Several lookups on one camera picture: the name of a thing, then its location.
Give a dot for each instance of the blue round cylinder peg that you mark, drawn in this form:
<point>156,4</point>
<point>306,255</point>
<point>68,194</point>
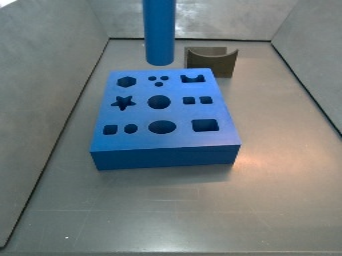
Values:
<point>159,31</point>

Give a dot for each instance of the blue shape-sorter block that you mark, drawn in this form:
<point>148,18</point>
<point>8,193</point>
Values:
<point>163,118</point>

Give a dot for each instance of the dark grey curved holder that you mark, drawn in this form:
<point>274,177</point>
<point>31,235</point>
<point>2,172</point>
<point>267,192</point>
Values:
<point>211,57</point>

